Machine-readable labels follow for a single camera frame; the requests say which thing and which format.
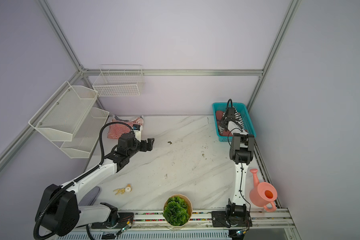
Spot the black white striped tank top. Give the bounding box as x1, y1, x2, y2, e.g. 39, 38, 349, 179
222, 111, 249, 134

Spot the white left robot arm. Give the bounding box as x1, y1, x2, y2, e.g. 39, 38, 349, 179
33, 128, 155, 240

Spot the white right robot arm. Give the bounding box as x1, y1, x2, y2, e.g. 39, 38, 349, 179
217, 99, 255, 229

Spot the dark red tank top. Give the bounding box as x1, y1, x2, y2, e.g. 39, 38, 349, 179
216, 111, 232, 137

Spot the red white striped tank top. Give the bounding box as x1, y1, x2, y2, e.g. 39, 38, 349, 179
107, 115, 144, 140

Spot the teal plastic basket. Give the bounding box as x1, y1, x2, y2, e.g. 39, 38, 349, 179
212, 103, 257, 142

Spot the small yellow white toy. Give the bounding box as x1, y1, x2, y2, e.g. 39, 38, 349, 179
114, 184, 132, 195

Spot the white mesh lower shelf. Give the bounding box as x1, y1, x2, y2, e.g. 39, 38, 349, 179
60, 108, 109, 159

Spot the green plant in pot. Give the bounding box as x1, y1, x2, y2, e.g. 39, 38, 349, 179
163, 194, 193, 227

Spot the pink watering can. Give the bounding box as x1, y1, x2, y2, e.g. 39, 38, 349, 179
250, 169, 278, 213

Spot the grey oval pad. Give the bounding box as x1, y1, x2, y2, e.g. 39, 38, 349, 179
81, 186, 101, 206

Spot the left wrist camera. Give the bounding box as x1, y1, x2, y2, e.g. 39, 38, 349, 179
133, 124, 143, 142

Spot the white wire wall basket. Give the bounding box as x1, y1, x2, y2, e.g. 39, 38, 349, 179
93, 65, 145, 97

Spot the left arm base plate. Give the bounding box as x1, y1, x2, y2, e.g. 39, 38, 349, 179
91, 212, 135, 229

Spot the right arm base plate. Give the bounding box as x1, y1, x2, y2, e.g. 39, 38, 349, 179
212, 211, 253, 228

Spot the aluminium front rail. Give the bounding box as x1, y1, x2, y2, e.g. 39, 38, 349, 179
46, 207, 296, 232

